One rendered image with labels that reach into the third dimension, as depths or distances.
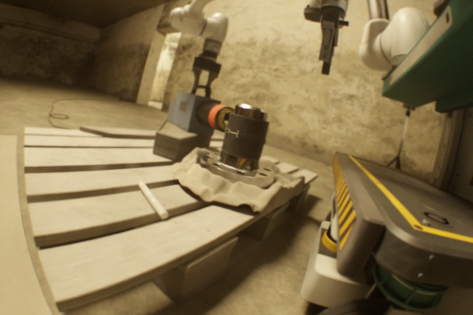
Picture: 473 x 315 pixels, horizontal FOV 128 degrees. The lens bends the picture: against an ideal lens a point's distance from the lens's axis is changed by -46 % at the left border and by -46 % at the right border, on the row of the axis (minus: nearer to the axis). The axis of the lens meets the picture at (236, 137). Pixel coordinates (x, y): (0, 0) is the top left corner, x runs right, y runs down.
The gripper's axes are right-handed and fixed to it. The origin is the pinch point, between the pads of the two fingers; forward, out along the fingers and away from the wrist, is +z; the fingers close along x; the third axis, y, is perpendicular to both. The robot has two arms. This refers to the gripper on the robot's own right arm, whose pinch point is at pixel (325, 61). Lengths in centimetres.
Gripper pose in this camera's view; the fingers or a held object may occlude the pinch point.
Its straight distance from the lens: 64.6
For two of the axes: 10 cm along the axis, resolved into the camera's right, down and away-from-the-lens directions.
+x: 4.2, -0.1, 9.1
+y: 8.7, 2.7, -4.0
